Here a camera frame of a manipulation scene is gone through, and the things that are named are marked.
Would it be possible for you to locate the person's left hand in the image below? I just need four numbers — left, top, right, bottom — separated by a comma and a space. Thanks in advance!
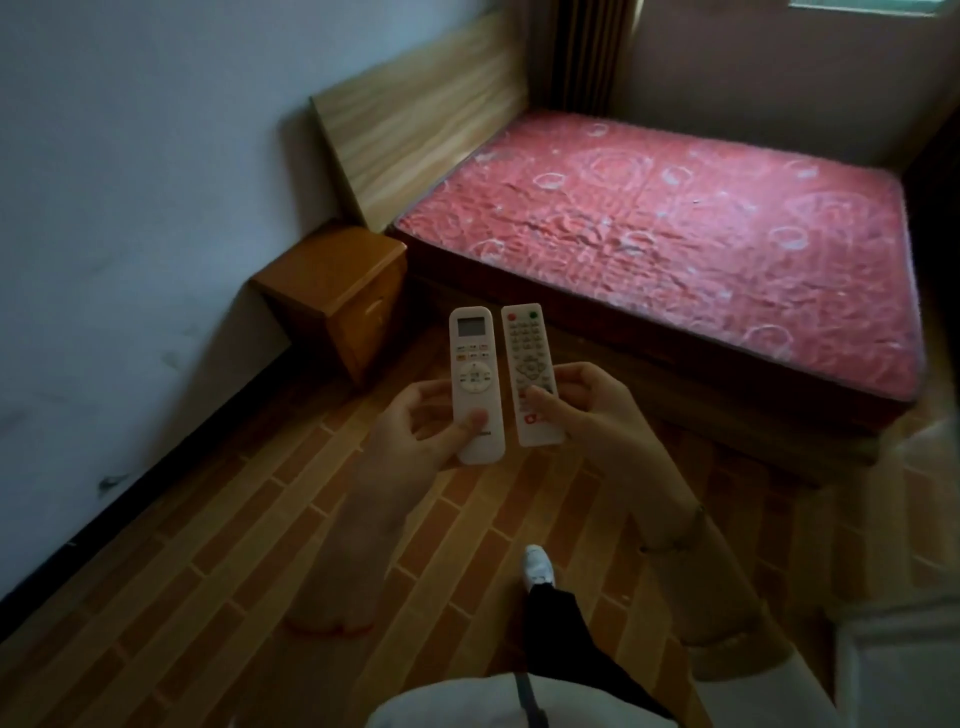
358, 378, 489, 514

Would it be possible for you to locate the person's right hand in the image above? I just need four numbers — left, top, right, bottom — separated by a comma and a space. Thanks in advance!
524, 362, 700, 543

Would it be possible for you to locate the white remote with many buttons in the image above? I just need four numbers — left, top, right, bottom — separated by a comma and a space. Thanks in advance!
500, 302, 555, 450

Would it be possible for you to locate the white remote with display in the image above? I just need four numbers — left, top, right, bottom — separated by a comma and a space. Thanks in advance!
448, 306, 507, 467

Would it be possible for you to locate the person's right forearm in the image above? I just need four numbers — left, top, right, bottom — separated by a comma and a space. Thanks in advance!
637, 510, 777, 650

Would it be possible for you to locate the person's left forearm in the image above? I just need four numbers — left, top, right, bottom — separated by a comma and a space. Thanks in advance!
285, 487, 444, 639

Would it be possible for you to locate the white shoe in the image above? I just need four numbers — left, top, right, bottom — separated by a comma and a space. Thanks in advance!
520, 544, 557, 595

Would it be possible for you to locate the wooden nightstand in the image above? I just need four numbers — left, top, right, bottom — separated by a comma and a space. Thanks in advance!
250, 222, 411, 388

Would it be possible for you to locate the red patterned mattress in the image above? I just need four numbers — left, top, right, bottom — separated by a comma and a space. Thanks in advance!
394, 110, 924, 400

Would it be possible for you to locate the black trouser leg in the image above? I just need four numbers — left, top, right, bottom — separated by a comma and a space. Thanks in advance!
520, 582, 678, 723

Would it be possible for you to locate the white shirt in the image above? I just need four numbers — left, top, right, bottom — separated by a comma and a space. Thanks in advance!
366, 634, 846, 728

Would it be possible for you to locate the wooden headboard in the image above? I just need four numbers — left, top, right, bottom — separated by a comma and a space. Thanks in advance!
310, 6, 531, 234

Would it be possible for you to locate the dark striped curtain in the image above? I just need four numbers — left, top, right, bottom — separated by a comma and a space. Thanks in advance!
549, 0, 640, 118

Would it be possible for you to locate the white cabinet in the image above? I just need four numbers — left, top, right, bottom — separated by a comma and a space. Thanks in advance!
831, 592, 960, 728

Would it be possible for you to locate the window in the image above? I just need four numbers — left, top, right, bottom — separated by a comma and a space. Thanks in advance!
787, 0, 952, 17

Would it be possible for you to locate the wooden bed frame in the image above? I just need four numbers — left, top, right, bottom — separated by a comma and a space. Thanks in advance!
388, 225, 925, 468

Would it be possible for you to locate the thin wrist bracelet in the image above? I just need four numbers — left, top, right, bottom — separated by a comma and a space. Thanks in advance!
639, 505, 711, 557

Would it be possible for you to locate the red string bracelet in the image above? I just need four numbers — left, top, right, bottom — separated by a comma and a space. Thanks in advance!
288, 613, 376, 639

